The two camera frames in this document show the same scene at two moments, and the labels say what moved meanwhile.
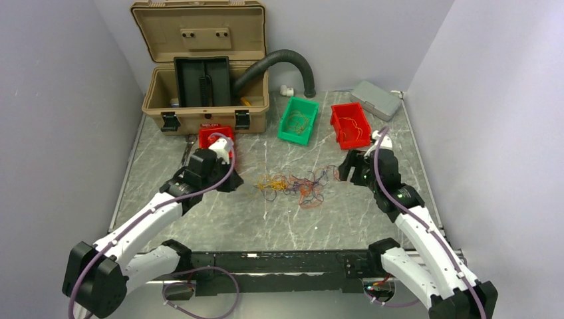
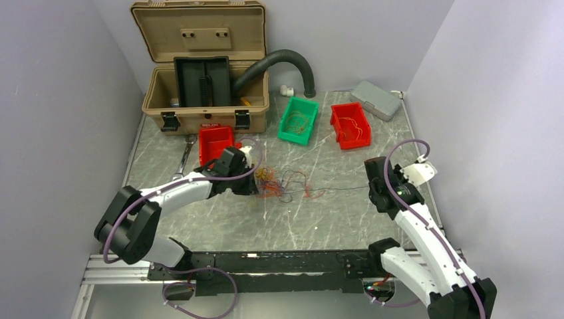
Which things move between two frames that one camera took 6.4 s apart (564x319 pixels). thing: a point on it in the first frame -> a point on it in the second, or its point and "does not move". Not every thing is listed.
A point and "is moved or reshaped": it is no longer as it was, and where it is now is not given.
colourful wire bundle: (306, 185) is moved or reshaped
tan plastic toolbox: (161, 30) does not move
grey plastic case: (378, 102) does not move
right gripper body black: (360, 175) -> (372, 192)
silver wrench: (190, 139) does not move
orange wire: (297, 121) does not move
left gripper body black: (220, 172) -> (242, 185)
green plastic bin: (297, 120) does not move
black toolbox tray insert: (203, 81) does not move
